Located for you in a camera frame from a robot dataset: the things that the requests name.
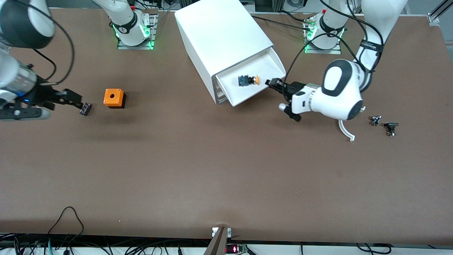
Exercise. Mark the small red-lit electronic board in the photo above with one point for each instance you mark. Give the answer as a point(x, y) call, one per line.
point(235, 249)

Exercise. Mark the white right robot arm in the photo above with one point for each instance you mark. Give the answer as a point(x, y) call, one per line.
point(21, 24)

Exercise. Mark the dark cylindrical capacitor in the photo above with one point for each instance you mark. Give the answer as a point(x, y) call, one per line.
point(85, 109)

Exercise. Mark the aluminium profile frame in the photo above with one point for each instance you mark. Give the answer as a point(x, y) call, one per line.
point(437, 14)

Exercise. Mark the white drawer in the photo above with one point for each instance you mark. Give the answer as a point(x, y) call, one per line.
point(262, 67)

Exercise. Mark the white cabinet housing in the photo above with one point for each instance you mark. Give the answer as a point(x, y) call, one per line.
point(219, 35)

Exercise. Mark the small black switch part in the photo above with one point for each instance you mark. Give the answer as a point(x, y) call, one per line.
point(390, 126)

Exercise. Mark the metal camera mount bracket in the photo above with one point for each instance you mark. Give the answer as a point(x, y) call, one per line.
point(217, 242)

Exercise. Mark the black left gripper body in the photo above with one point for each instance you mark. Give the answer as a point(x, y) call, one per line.
point(296, 87)

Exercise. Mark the orange box with hole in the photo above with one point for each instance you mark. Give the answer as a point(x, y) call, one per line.
point(112, 95)

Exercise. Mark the white curved plastic piece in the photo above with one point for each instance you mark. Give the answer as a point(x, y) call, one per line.
point(345, 133)

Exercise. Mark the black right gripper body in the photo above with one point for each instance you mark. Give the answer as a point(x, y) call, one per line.
point(41, 95)

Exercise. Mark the orange mushroom push button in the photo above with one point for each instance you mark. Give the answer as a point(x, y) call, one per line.
point(244, 80)

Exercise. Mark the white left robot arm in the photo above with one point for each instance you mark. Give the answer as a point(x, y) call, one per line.
point(339, 88)

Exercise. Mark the small metal switch part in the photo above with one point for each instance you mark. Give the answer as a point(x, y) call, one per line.
point(376, 120)

